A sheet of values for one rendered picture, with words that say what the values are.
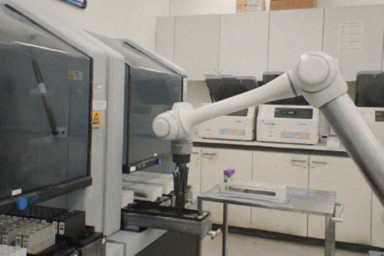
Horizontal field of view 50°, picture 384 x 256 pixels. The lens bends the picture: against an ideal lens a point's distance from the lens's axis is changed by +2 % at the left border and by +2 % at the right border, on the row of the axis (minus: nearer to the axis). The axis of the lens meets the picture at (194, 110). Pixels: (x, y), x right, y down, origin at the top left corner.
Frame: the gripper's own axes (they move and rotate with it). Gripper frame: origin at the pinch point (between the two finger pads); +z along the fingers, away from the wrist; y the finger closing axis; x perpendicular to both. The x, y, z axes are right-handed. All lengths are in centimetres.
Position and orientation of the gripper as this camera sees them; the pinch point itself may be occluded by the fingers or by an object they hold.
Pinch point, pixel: (180, 201)
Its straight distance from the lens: 173.4
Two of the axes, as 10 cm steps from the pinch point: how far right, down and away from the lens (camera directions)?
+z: -0.3, 10.0, 0.2
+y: -3.3, 0.1, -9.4
